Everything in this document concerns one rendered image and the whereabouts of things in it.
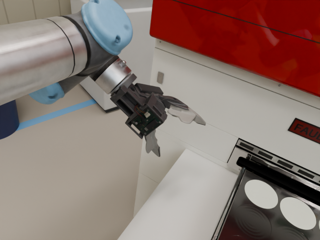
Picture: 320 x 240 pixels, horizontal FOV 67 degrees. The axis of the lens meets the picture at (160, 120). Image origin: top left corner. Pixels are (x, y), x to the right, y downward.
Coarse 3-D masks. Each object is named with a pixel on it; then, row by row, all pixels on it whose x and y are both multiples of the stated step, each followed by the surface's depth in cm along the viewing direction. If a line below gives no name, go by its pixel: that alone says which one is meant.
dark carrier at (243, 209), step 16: (256, 176) 79; (240, 192) 73; (288, 192) 76; (240, 208) 69; (256, 208) 70; (272, 208) 70; (224, 224) 64; (240, 224) 65; (256, 224) 66; (272, 224) 66; (288, 224) 67
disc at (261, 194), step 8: (248, 184) 76; (256, 184) 76; (264, 184) 77; (248, 192) 73; (256, 192) 74; (264, 192) 74; (272, 192) 75; (256, 200) 72; (264, 200) 72; (272, 200) 72; (264, 208) 70
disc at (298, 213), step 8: (288, 200) 73; (296, 200) 74; (280, 208) 71; (288, 208) 71; (296, 208) 71; (304, 208) 72; (288, 216) 69; (296, 216) 69; (304, 216) 70; (312, 216) 70; (296, 224) 67; (304, 224) 68; (312, 224) 68
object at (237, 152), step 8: (232, 152) 84; (240, 152) 82; (248, 152) 81; (232, 160) 86; (256, 160) 80; (264, 160) 79; (232, 168) 87; (240, 168) 85; (248, 168) 85; (272, 168) 79; (280, 168) 77; (264, 176) 83; (288, 176) 77; (296, 176) 76; (280, 184) 81; (304, 184) 76; (312, 184) 74; (296, 192) 80; (312, 200) 78
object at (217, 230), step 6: (240, 174) 78; (240, 180) 77; (234, 186) 74; (234, 192) 72; (228, 204) 69; (228, 210) 68; (222, 216) 66; (222, 222) 64; (216, 228) 63; (216, 234) 62
